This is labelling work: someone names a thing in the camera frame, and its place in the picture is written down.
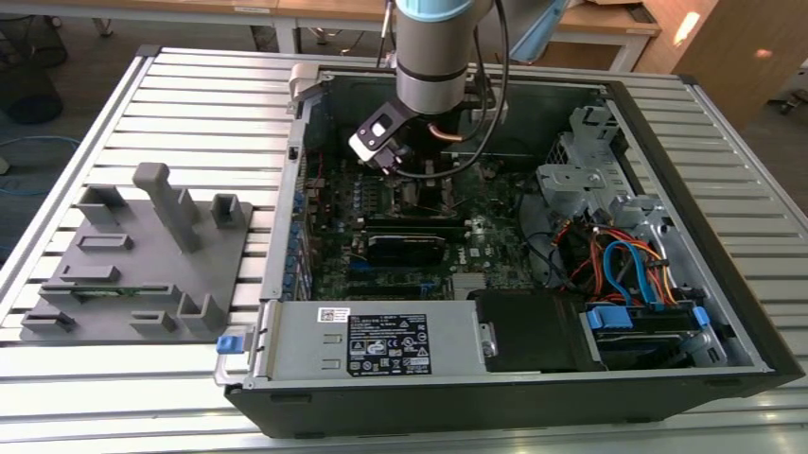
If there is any white wheeled stand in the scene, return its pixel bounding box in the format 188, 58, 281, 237
763, 63, 808, 115

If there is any black round part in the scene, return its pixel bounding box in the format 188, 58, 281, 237
334, 123, 357, 161

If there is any grey case latch handle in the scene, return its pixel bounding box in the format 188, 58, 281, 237
288, 63, 324, 103

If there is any silver metal drive cage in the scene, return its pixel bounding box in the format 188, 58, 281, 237
535, 104, 671, 228

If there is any wooden cabinet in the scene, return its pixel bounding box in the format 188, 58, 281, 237
635, 0, 808, 131

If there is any green motherboard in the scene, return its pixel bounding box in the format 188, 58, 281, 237
302, 155, 551, 302

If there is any grey parts rack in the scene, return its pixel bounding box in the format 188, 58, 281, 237
18, 162, 256, 342

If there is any black RAM slot bank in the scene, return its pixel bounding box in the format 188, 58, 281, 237
364, 216, 473, 239

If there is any black CPU socket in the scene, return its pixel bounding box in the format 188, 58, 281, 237
388, 178, 467, 219

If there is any light blue wire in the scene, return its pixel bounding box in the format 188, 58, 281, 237
603, 240, 664, 311

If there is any hard disk in blue carrier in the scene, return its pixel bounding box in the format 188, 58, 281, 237
584, 305, 712, 373

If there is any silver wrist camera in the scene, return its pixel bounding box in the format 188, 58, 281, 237
349, 99, 413, 177

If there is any black open PC case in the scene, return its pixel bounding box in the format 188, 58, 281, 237
214, 63, 807, 439

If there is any black wire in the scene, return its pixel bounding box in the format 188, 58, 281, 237
515, 179, 570, 289

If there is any pale blue teach pendant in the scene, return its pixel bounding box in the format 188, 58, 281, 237
509, 0, 570, 62

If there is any black graphics card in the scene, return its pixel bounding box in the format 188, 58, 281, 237
364, 234, 451, 267

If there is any blue floor cable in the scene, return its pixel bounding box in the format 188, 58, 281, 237
0, 134, 83, 198

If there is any orange wire bundle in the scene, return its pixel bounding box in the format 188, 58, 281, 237
567, 226, 690, 304

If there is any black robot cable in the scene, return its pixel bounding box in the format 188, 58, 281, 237
395, 0, 512, 180

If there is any black expansion slot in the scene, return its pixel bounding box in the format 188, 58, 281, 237
346, 282, 427, 300

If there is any green RAM stick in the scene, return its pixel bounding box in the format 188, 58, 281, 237
62, 285, 172, 300

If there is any black plastic shroud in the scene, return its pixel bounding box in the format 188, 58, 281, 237
471, 288, 608, 375

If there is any silver power supply unit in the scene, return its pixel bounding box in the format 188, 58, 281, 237
242, 300, 492, 384

